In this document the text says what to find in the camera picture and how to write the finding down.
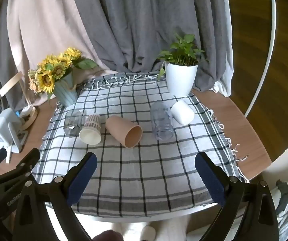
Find white tabletop device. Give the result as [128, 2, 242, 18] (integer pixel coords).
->
[0, 108, 29, 154]

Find patterned paper cup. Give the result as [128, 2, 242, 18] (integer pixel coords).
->
[79, 114, 102, 145]

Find sunflower bouquet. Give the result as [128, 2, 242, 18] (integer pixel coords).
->
[28, 46, 99, 101]

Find white cup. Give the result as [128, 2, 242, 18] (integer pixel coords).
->
[171, 100, 195, 125]

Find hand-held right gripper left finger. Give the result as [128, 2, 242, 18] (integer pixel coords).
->
[11, 152, 97, 241]

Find clear glass cup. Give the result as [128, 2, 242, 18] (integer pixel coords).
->
[64, 110, 83, 138]

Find white plant pot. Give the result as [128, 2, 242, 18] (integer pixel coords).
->
[165, 62, 199, 96]

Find clear plastic cup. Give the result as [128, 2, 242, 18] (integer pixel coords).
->
[150, 100, 175, 141]

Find ribbed blue-green vase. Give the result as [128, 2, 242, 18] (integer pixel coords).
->
[51, 70, 79, 107]

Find green leafy plant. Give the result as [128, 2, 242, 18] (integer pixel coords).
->
[156, 33, 209, 81]

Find beige curtain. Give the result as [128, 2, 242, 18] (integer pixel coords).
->
[7, 0, 115, 106]

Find checked tablecloth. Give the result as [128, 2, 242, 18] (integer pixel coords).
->
[31, 72, 250, 218]

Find white slipper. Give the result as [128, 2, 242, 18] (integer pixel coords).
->
[140, 226, 157, 241]

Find tan cup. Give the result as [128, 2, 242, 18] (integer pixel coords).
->
[105, 115, 143, 148]

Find white hoop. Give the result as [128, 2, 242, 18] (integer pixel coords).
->
[244, 0, 278, 119]

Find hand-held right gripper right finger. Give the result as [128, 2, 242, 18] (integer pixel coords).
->
[195, 152, 280, 241]

